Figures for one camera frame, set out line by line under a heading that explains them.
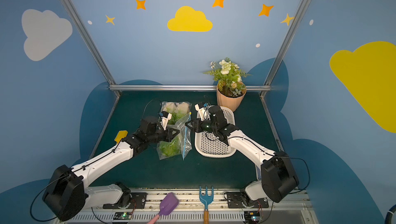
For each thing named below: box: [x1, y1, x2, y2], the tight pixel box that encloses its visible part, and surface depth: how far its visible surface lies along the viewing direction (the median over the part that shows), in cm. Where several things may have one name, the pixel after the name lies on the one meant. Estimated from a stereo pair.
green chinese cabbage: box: [158, 134, 181, 157], surface depth 86 cm
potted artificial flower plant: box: [203, 57, 252, 112], surface depth 100 cm
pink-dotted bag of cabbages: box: [160, 101, 191, 125], surface depth 106 cm
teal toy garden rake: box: [199, 185, 214, 224], surface depth 75 cm
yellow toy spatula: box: [114, 130, 129, 145], surface depth 100 cm
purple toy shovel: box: [146, 192, 179, 224], surface depth 74 cm
